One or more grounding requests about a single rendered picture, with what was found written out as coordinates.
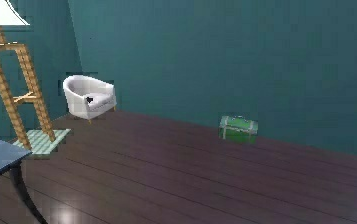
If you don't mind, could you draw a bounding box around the green chest box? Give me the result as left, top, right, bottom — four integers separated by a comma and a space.
218, 115, 259, 145

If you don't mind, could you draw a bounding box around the white tub armchair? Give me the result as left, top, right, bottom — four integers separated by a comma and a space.
62, 74, 118, 125

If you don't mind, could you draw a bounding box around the pale green checked mat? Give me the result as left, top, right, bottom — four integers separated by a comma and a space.
12, 128, 72, 156

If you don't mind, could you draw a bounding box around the wooden tripod floor lamp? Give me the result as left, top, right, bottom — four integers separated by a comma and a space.
0, 0, 57, 151

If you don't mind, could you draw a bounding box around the dark glass top table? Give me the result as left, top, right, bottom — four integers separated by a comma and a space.
0, 134, 50, 224

